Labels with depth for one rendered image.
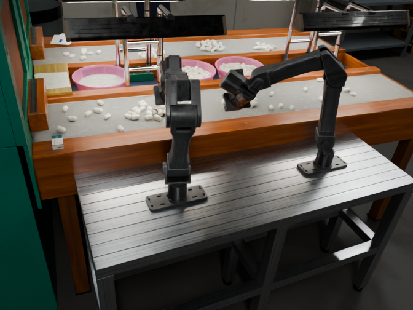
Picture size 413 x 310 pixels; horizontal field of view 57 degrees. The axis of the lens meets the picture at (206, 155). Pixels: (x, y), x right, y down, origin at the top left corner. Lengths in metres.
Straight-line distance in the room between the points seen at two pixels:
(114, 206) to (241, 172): 0.48
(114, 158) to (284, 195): 0.61
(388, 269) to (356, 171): 0.79
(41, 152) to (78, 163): 0.12
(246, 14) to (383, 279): 3.36
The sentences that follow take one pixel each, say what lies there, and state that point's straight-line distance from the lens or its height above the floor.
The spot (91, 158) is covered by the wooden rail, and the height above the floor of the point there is 0.73.
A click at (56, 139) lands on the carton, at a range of 1.40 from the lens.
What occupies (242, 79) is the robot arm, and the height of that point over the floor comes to 0.99.
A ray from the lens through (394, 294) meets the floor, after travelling 2.14.
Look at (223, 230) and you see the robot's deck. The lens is 1.19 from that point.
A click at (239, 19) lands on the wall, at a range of 4.65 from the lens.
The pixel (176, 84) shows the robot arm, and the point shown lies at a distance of 0.99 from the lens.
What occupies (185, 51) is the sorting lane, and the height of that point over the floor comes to 0.74.
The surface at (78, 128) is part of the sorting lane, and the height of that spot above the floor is 0.74.
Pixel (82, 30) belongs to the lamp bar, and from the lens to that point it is 1.50.
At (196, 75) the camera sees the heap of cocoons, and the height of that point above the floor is 0.74.
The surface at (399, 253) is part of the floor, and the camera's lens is 2.35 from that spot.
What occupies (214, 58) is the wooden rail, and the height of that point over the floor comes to 0.76.
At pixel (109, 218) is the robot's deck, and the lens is 1.23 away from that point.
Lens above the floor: 1.52
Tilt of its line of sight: 35 degrees down
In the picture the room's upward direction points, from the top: 5 degrees clockwise
